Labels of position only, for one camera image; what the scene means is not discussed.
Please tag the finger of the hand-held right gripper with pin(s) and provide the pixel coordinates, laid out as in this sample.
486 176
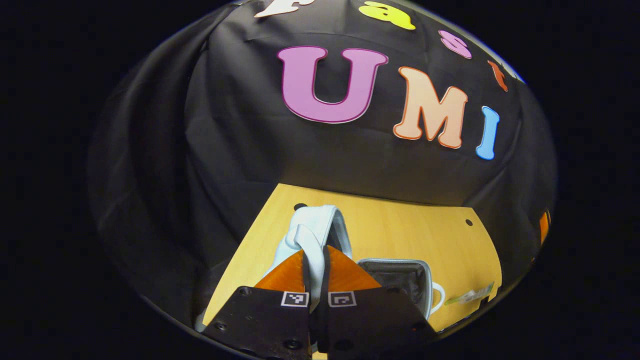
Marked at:
544 227

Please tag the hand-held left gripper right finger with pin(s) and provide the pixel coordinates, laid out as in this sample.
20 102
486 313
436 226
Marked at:
370 320

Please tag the silver tube with green cap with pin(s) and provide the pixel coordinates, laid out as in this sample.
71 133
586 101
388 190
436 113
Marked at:
467 296

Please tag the light blue suitcase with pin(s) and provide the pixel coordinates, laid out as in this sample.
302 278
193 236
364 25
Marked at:
310 225

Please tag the black backdrop cloth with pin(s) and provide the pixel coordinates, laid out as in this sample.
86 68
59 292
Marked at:
225 125

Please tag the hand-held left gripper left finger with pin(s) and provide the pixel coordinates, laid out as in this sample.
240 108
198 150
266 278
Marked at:
265 320

